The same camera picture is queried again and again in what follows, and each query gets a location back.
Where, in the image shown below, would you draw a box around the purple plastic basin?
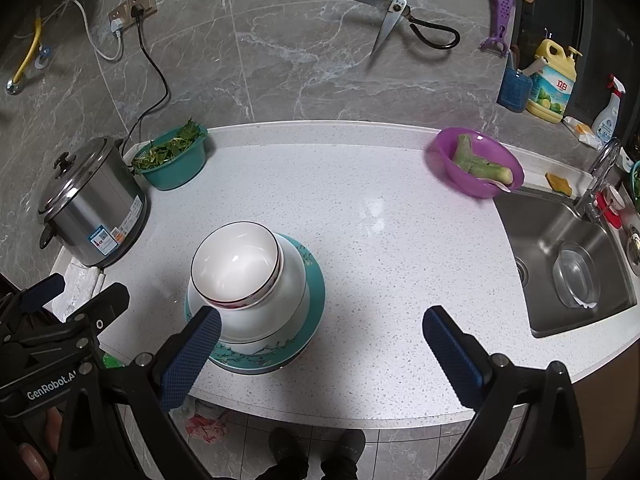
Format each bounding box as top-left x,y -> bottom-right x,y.
424,127 -> 525,199

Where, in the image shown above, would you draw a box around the red and white plastic bag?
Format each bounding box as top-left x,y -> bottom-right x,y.
186,412 -> 230,443

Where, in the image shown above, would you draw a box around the chrome faucet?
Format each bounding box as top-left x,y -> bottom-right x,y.
574,138 -> 623,223

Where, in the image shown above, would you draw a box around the black-rimmed floral bowl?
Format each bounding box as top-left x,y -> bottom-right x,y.
190,221 -> 287,312

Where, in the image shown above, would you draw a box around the purple peeler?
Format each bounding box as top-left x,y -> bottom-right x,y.
480,0 -> 516,56

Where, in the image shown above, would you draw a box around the small steel pot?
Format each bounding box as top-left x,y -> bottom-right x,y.
626,225 -> 640,277

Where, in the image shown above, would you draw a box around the black-handled kitchen scissors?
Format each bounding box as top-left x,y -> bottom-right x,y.
331,0 -> 461,58

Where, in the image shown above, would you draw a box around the dark window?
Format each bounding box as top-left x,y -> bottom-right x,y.
515,0 -> 640,126

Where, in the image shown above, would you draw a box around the white power cable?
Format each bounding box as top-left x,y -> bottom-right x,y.
15,0 -> 126,61

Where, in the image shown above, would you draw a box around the white cloth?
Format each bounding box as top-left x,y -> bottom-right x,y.
52,260 -> 106,321

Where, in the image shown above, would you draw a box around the stainless steel rice cooker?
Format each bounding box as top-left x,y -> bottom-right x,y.
37,136 -> 151,267

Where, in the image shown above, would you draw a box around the black shoe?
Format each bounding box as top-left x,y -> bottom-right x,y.
267,428 -> 311,480
320,428 -> 367,480

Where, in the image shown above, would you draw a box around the yellow hose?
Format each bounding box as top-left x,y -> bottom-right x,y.
6,17 -> 43,96

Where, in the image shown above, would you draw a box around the blue utensil holder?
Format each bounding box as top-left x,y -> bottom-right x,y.
496,66 -> 535,113

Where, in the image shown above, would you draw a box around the large white bowl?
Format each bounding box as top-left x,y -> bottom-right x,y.
187,234 -> 312,343

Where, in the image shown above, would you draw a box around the teal plastic basin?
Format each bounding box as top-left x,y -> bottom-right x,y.
131,125 -> 210,191

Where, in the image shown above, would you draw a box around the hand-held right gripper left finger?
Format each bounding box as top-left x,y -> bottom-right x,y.
65,305 -> 223,480

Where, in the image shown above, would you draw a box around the yellow sponge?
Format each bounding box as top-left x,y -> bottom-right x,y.
545,172 -> 573,196

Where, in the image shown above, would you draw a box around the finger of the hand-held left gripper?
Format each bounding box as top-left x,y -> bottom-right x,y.
20,274 -> 67,315
30,282 -> 131,357

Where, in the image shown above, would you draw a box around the person's left hand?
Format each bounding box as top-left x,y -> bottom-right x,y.
14,407 -> 65,480

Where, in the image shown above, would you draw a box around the clear glass bowl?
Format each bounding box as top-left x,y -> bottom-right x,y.
552,242 -> 601,310

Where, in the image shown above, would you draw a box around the white and yellow packet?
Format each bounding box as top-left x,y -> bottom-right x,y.
562,116 -> 603,150

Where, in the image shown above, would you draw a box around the stainless steel sink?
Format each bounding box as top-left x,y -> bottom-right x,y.
492,187 -> 640,339

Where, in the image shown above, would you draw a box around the wooden base cabinet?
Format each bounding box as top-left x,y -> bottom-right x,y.
575,355 -> 640,443

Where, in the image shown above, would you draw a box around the white spray bottle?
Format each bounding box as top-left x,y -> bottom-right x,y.
591,75 -> 627,143

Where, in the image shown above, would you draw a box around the leafy green vegetables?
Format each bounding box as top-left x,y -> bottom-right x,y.
131,119 -> 207,170

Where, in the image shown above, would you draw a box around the red coaster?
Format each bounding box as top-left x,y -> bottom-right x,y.
595,185 -> 626,228

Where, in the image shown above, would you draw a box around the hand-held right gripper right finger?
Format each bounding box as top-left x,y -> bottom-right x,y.
422,305 -> 586,480

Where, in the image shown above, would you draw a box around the yellow dish soap bottle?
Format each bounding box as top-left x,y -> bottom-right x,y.
525,38 -> 583,126

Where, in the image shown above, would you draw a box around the black power cable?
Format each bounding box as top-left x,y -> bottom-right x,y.
122,5 -> 171,158

